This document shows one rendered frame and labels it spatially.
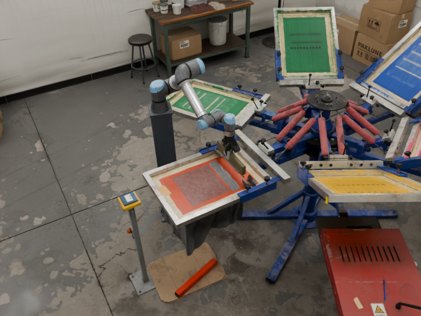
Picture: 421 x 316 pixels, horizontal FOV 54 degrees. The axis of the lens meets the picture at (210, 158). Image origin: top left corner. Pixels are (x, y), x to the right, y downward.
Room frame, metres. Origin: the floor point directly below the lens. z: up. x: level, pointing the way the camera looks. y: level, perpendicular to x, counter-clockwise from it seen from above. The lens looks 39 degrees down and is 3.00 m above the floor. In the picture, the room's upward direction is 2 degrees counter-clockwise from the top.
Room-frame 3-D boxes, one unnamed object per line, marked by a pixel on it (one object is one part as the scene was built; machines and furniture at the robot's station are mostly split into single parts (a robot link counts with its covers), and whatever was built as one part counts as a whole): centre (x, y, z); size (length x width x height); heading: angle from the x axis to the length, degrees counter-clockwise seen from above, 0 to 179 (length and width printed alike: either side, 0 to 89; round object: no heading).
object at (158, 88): (2.86, 0.39, 1.37); 0.13 x 0.12 x 0.14; 126
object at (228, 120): (2.35, -0.14, 1.39); 0.09 x 0.08 x 0.11; 36
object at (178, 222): (2.24, 0.02, 0.97); 0.79 x 0.58 x 0.04; 118
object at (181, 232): (2.10, 0.28, 0.74); 0.45 x 0.03 x 0.43; 28
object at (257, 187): (2.11, -0.32, 0.98); 0.30 x 0.05 x 0.07; 118
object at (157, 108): (2.86, 0.39, 1.25); 0.15 x 0.15 x 0.10
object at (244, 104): (3.21, -0.14, 1.05); 1.08 x 0.61 x 0.23; 58
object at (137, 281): (2.08, 0.58, 0.48); 0.22 x 0.22 x 0.96; 28
